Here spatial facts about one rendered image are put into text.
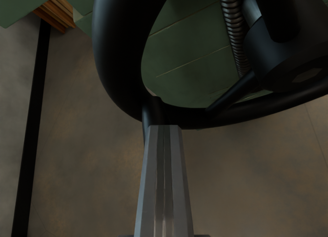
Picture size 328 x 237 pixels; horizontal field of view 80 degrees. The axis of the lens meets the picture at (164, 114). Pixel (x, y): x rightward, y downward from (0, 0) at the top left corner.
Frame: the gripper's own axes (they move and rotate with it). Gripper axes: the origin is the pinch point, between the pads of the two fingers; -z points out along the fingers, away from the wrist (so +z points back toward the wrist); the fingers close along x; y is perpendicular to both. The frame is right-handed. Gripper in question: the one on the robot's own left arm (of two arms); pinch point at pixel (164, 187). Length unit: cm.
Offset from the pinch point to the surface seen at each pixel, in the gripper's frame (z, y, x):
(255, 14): -12.8, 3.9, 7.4
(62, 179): -64, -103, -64
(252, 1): -13.7, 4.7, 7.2
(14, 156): -75, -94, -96
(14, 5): -23.2, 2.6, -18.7
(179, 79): -38.8, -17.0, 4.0
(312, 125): -55, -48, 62
